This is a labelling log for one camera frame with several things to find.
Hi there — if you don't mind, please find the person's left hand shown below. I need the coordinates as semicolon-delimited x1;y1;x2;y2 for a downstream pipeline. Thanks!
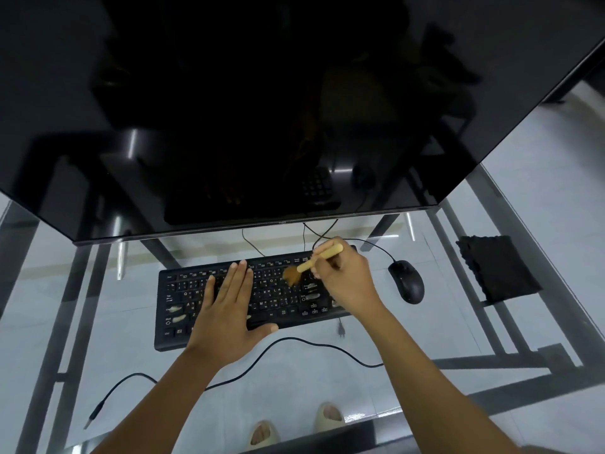
187;261;279;369

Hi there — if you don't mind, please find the person's right hand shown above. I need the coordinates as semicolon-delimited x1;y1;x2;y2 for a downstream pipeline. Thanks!
312;236;385;320

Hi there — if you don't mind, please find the wooden handled cleaning brush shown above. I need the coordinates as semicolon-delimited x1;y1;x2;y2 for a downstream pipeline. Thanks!
282;244;345;285

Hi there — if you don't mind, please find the black computer keyboard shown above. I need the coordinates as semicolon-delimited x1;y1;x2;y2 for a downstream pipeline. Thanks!
154;253;358;353

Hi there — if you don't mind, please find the person's left forearm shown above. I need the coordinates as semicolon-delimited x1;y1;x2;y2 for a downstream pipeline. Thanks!
89;346;246;454

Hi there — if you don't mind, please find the person's right forearm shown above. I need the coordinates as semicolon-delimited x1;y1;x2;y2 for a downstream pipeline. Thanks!
364;305;523;454

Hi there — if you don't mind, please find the black computer mouse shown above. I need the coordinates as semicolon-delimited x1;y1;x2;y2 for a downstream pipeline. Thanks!
388;260;425;305

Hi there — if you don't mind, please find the beige slipper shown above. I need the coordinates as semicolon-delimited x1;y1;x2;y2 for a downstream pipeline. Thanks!
248;420;281;448
315;402;345;430

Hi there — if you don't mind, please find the large black monitor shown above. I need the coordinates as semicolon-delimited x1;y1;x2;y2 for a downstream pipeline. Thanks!
0;0;605;245

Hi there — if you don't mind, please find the black folded cloth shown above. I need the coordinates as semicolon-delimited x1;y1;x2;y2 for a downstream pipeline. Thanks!
456;235;543;304

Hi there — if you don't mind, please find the black keyboard cable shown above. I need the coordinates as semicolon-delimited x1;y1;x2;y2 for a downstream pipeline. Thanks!
241;229;266;259

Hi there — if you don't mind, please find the black cable with jack plug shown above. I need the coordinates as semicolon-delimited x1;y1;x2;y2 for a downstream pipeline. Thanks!
84;338;385;430

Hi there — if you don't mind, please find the black mouse cable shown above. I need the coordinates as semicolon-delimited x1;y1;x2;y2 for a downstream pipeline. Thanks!
349;238;397;264

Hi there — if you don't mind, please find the dark metal table frame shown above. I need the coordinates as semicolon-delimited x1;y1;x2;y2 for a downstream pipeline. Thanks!
0;198;605;454

